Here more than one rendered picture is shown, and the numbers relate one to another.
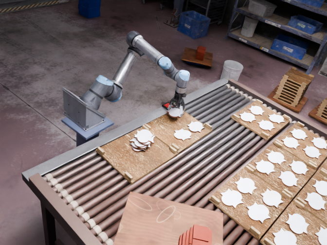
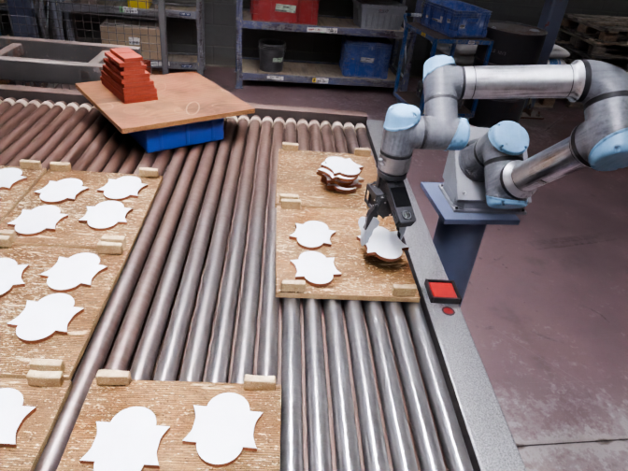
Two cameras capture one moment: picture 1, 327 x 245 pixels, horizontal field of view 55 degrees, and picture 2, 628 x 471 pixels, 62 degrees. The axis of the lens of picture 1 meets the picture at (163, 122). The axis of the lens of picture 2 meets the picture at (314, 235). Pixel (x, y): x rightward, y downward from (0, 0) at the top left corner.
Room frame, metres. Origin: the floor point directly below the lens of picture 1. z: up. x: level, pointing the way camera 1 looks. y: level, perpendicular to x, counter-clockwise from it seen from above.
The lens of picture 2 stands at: (2.67, -0.96, 1.72)
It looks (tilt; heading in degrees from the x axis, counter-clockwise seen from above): 33 degrees down; 138
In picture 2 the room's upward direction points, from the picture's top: 6 degrees clockwise
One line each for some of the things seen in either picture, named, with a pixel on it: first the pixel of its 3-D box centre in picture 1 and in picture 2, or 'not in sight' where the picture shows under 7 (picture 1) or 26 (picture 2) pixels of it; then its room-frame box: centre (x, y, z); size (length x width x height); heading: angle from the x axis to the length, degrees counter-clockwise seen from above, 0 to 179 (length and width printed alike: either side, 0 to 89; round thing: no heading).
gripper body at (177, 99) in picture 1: (177, 98); (387, 190); (1.92, -0.07, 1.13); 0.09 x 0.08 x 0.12; 160
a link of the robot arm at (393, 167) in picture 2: (181, 88); (392, 162); (1.93, -0.07, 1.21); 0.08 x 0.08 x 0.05
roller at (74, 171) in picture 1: (164, 124); (380, 256); (1.89, -0.01, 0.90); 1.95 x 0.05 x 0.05; 144
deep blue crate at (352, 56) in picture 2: not in sight; (364, 55); (-1.48, 3.21, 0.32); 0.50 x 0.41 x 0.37; 55
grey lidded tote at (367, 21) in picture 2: not in sight; (378, 14); (-1.40, 3.24, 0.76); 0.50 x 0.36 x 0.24; 65
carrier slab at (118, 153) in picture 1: (137, 152); (328, 178); (1.50, 0.13, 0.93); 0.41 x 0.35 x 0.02; 143
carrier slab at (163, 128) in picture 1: (178, 128); (340, 249); (1.84, -0.12, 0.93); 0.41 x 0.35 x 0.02; 145
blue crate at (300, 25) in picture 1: (305, 24); not in sight; (5.96, -2.18, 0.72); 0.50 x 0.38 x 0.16; 51
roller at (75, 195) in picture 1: (179, 134); (327, 253); (1.81, -0.13, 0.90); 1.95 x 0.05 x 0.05; 144
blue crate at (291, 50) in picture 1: (290, 46); not in sight; (6.00, -2.09, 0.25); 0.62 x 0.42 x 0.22; 66
